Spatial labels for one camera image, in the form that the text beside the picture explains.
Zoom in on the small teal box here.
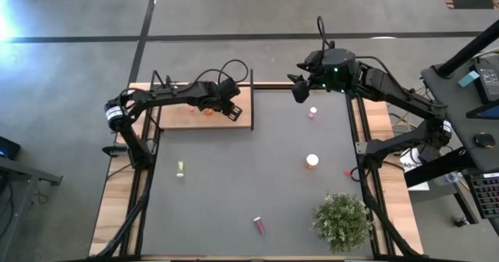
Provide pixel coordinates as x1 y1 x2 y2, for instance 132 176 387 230
457 70 480 89

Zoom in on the black computer tower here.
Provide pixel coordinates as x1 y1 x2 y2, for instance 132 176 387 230
0 136 23 161

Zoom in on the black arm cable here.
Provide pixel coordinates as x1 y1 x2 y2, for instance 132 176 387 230
316 15 337 51
190 58 250 87

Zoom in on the black power adapter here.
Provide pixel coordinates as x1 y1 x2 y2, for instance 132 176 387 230
473 62 499 103

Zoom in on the red pill tube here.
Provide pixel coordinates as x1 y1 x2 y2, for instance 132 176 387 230
253 216 267 236

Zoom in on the black desk leg foot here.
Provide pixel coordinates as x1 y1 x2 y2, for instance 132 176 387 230
403 147 480 226

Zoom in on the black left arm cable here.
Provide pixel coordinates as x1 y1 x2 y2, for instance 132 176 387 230
190 58 250 87

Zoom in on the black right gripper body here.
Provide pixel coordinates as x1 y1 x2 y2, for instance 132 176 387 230
303 58 333 93

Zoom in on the black power supply box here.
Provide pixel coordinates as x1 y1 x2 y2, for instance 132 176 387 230
419 143 444 164

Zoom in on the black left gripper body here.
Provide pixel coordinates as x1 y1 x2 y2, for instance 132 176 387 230
206 80 242 113

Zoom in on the grey side desk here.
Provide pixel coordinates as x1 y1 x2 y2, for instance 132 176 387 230
0 155 64 262

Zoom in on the black computer mouse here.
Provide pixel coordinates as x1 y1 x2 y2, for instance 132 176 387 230
474 132 496 149

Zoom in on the clear plastic water bottle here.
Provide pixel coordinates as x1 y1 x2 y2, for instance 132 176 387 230
434 172 461 187

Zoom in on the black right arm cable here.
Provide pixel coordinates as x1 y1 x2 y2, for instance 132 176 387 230
316 15 337 51

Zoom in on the black aluminium table frame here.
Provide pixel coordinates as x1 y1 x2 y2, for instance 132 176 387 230
89 80 426 262

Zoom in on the potted green plant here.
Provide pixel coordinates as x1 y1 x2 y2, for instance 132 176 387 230
311 192 373 254

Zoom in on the black vertical pole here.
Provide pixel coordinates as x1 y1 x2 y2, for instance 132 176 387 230
436 19 499 78

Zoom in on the backlit keyboard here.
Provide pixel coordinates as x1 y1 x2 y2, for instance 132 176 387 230
465 172 499 220

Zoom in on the dark grey desk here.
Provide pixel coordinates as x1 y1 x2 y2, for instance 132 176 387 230
420 55 499 173

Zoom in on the grey table mat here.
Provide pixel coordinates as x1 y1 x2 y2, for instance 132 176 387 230
140 88 375 257

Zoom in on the white paper sheet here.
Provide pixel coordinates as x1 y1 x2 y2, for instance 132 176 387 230
399 148 430 192

